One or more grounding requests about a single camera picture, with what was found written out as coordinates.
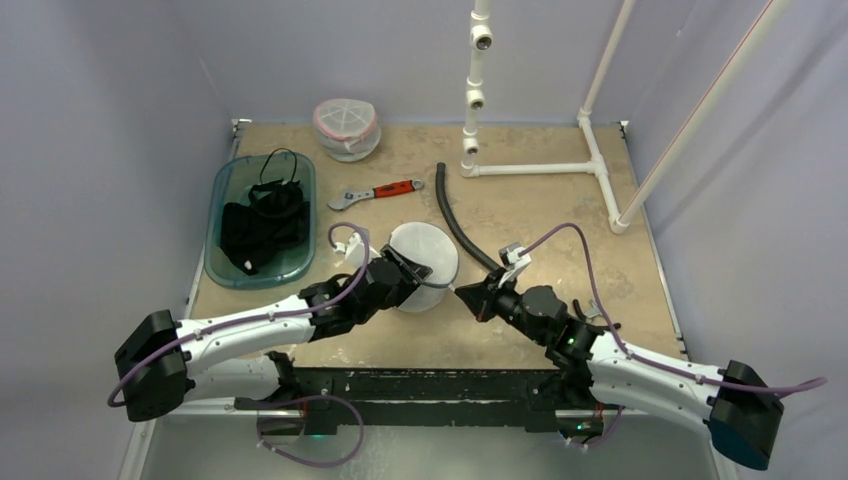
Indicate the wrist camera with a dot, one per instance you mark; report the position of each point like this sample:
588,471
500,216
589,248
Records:
514,261
354,251

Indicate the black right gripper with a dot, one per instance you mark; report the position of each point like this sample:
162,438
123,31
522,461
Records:
490,299

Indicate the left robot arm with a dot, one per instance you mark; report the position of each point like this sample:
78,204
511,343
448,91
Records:
165,362

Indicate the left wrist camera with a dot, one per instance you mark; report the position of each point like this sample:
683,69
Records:
354,251

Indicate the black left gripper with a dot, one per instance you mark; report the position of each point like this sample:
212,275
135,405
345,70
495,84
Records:
413,275

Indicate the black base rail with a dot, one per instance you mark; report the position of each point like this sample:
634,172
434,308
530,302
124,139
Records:
536,400

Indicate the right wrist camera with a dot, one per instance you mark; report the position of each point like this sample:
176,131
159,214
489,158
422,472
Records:
514,261

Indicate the pink trimmed mesh laundry bag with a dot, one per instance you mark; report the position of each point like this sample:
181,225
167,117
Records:
347,129

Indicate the white mesh laundry bag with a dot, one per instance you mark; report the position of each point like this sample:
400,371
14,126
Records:
427,245

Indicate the red handled adjustable wrench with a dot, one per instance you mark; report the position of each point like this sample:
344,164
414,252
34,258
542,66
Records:
350,197

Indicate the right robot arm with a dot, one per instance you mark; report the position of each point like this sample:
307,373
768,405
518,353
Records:
730,405

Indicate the teal plastic bin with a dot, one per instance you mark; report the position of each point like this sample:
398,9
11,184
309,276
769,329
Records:
231,184

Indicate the black bra in bin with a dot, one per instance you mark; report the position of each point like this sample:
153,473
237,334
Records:
274,219

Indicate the white PVC pipe frame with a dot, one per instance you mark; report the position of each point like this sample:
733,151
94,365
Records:
480,41

